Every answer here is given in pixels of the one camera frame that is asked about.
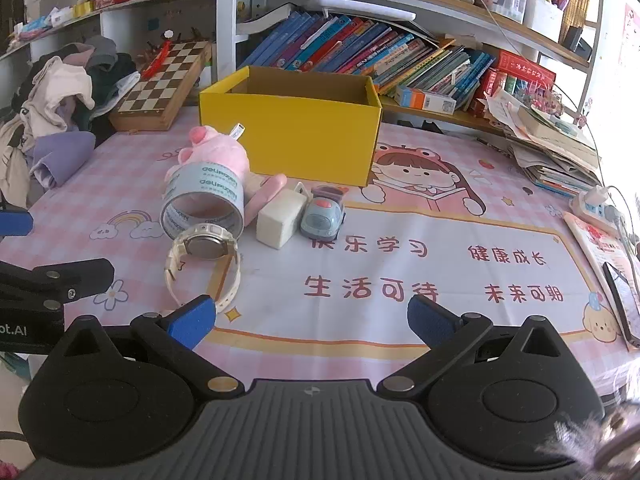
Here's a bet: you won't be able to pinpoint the white wrist watch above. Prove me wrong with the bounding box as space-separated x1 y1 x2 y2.
164 222 242 313

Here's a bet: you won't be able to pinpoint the red books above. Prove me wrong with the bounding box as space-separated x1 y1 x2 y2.
472 50 557 111

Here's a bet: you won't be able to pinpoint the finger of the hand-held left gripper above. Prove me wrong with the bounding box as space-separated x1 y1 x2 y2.
0 258 115 312
0 210 35 237

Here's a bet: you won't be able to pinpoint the pink printed desktop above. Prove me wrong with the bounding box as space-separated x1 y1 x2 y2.
0 107 640 406

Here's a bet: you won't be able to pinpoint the pile of clothes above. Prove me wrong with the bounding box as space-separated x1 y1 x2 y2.
0 35 143 206

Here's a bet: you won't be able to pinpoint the white lamp bar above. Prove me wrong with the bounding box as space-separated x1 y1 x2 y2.
306 0 421 23

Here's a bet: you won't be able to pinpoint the white orange toothpaste box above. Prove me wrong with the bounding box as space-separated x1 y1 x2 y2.
395 86 458 115

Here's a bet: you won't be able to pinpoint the white power strip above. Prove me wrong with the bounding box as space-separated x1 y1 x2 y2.
571 186 626 226

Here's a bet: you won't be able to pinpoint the row of leaning children's books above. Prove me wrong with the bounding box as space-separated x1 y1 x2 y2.
245 10 501 111

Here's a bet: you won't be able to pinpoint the pile of papers and booklets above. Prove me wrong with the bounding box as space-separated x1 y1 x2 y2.
482 87 603 198

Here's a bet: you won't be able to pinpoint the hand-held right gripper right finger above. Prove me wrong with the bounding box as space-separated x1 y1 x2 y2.
377 295 574 394

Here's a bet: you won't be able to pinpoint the clear tape roll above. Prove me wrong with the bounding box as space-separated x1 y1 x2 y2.
160 162 246 241

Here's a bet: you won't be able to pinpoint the purple fluffy keychain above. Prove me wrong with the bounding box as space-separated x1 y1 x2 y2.
537 400 640 480

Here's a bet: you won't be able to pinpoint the yellow cardboard box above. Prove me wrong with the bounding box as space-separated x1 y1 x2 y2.
199 66 384 187

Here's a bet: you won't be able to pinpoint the pink plush toy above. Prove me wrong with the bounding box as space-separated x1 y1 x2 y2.
165 125 289 226

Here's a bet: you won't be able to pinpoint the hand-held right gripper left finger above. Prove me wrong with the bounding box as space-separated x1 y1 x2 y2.
52 295 246 394

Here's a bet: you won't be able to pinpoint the red tassel ornament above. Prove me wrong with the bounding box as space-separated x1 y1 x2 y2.
140 30 177 80

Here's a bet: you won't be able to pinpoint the blue toy car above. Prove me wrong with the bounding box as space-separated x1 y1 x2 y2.
299 185 347 239

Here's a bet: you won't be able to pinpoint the wooden chess board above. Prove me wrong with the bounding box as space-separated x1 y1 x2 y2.
109 40 213 132

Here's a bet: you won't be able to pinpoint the white wooden bookshelf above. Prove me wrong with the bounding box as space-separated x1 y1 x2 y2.
0 0 607 136

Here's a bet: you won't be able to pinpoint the purple garment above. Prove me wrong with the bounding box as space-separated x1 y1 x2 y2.
30 132 97 191

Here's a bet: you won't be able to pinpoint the pink wall poster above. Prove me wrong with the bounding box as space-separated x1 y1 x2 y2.
617 2 640 81

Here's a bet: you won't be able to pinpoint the dark tablet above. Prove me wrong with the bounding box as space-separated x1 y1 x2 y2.
602 260 640 351

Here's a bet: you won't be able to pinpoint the pink booklet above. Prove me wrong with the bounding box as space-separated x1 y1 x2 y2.
562 210 640 321

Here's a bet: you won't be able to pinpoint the white rectangular block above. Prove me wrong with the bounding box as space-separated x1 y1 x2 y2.
256 190 307 249

